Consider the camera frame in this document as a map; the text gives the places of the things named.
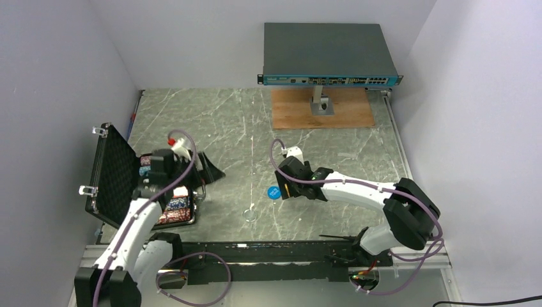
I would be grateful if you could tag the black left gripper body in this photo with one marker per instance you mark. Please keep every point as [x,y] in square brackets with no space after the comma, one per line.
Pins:
[193,178]

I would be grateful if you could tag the aluminium frame extrusion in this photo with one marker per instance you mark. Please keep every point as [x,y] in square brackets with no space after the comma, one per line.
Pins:
[91,253]

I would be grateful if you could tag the yellow blue chip row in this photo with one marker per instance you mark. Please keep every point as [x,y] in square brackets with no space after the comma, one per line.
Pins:
[178,203]

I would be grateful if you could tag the wooden board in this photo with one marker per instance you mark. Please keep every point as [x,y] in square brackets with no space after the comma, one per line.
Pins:
[291,109]

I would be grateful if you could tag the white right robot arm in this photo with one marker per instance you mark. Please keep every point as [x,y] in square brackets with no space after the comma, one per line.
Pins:
[409,215]

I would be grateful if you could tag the black aluminium poker case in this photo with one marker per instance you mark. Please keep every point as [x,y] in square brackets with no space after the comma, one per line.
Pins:
[120,176]

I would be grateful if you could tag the teal network switch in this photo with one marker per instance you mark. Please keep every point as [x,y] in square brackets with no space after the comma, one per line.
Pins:
[326,54]

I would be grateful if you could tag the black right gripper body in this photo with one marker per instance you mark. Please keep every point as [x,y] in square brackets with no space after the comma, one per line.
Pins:
[294,189]

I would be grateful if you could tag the blue small blind button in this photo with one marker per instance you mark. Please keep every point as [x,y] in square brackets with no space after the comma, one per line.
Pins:
[274,192]

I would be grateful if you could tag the grey metal stand bracket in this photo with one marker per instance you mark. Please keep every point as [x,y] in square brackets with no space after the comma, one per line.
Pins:
[321,104]

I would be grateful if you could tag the red chip row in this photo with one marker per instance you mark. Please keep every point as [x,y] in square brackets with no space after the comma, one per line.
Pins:
[175,216]

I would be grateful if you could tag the clear dealer button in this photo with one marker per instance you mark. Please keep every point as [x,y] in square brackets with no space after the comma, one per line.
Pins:
[250,215]

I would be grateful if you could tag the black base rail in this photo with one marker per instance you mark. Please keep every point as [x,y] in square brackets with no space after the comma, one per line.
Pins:
[333,258]

